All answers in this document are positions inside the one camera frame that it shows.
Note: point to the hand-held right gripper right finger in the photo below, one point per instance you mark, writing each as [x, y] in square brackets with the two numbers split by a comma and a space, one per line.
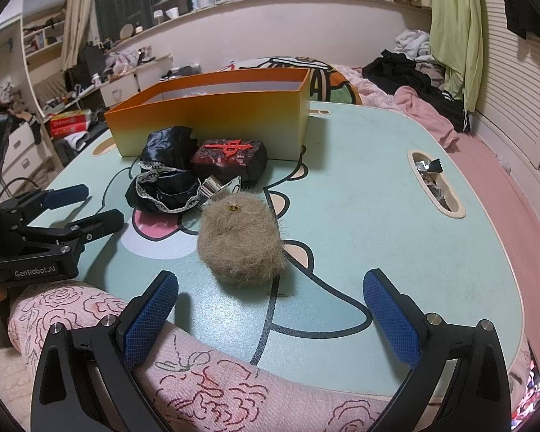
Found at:
[391, 319]

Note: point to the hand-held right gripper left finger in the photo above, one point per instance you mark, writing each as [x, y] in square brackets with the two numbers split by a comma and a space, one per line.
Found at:
[150, 319]

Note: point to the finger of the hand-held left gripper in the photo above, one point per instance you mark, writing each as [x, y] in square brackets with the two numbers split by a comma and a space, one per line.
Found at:
[103, 221]
[67, 194]

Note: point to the black lace-trimmed cloth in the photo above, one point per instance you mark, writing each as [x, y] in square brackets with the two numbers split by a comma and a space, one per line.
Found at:
[166, 175]

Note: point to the beige furry ball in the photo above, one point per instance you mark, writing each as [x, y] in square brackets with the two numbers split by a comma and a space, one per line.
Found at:
[240, 243]

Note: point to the dark block with red emblem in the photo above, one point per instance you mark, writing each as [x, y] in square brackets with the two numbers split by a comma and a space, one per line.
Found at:
[229, 157]

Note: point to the orange cardboard box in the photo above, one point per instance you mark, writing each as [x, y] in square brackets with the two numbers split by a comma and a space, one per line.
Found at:
[216, 121]

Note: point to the cartoon printed desktop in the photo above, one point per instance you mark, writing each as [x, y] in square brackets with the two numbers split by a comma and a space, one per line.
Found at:
[378, 243]

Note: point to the white drawer cabinet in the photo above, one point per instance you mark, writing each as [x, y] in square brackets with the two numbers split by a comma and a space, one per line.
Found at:
[24, 148]

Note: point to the red carton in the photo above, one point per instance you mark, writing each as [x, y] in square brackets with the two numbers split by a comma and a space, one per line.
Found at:
[69, 123]

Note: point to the white cluttered desk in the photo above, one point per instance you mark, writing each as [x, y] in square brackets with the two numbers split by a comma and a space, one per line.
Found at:
[117, 85]

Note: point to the shiny silver object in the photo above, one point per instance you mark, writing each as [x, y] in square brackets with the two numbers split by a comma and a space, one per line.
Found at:
[218, 186]

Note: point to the pile of foil wrappers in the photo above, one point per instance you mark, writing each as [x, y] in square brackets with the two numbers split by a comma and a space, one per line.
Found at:
[432, 180]

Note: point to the pink bed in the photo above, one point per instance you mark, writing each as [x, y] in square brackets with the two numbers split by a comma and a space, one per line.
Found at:
[513, 234]

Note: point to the colourful packet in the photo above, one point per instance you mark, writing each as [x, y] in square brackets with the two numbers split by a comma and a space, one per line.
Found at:
[528, 382]

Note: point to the white bookshelf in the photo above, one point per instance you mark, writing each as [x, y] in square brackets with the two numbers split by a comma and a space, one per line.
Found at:
[42, 31]

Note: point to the round wooden mirror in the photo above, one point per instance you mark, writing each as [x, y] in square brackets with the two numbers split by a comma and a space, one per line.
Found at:
[126, 31]

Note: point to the beige curtain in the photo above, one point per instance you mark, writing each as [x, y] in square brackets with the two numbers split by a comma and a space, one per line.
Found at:
[76, 9]

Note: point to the pink crumpled cloth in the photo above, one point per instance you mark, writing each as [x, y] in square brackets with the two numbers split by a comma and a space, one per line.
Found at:
[423, 112]

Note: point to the white paper cup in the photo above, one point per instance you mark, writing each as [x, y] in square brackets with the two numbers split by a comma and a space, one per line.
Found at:
[173, 12]

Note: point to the cartoon printed cushion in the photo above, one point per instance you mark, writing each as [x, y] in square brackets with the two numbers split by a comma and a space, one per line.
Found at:
[333, 81]

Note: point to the white louvered door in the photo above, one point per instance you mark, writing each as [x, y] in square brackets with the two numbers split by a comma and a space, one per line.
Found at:
[513, 99]

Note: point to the white clothes pile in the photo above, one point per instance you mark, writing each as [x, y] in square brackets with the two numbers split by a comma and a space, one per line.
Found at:
[411, 45]

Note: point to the green hanging garment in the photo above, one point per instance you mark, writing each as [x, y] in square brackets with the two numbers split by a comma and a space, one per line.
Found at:
[456, 31]

